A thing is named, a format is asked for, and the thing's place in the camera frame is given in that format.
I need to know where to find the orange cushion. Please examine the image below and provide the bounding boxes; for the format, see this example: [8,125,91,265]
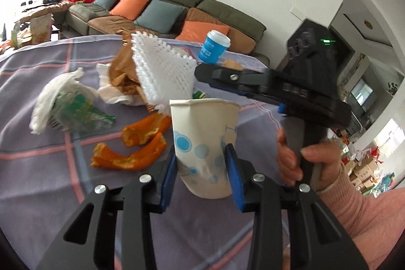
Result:
[175,20,230,43]
[109,0,155,21]

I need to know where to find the pile of cardboard boxes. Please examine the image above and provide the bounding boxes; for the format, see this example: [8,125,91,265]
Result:
[342,140,397,198]

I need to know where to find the clear plastic bag green print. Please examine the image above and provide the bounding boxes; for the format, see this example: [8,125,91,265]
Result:
[47,85,116,134]

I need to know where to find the blue paper cup white lid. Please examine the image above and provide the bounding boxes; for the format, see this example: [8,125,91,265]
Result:
[198,30,231,64]

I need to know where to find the brown sofa throw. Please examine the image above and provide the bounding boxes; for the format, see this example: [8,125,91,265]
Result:
[88,7,256,55]

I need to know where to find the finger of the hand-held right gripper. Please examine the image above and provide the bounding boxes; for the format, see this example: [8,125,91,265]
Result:
[209,83,286,114]
[194,63,272,94]

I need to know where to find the brown paper scrap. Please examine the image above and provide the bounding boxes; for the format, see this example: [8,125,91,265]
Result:
[221,59,245,71]

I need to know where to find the beige snack bag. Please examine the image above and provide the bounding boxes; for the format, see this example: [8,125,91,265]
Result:
[29,14,53,43]

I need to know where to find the olive green sofa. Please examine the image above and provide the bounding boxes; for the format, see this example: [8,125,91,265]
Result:
[67,0,270,66]

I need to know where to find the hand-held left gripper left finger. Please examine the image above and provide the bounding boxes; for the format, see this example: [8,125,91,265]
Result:
[35,152,178,270]

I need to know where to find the white paper cup blue dots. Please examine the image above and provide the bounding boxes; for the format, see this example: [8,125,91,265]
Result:
[169,98,241,198]

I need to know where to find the cluttered coffee table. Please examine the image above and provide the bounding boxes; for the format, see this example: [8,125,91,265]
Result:
[0,1,69,51]

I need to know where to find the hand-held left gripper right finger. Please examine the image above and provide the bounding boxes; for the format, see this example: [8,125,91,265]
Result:
[224,143,369,270]

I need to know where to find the brown snack bag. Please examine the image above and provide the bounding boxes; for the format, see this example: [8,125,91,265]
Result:
[108,31,151,106]

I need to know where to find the grey plaid tablecloth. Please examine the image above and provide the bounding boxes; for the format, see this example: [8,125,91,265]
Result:
[0,34,293,270]

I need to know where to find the person's right hand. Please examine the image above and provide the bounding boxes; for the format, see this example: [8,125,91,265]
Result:
[276,128,345,194]

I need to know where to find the television screen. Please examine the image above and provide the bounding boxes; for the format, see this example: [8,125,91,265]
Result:
[349,79,374,107]

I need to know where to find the white foam fruit net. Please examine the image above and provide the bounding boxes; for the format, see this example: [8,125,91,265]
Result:
[131,31,197,115]

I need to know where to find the orange peel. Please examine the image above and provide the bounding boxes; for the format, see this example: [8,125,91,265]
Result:
[122,113,172,148]
[91,133,167,170]

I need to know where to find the white crumpled tissue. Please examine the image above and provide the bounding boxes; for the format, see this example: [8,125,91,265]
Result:
[96,63,147,106]
[29,68,100,135]

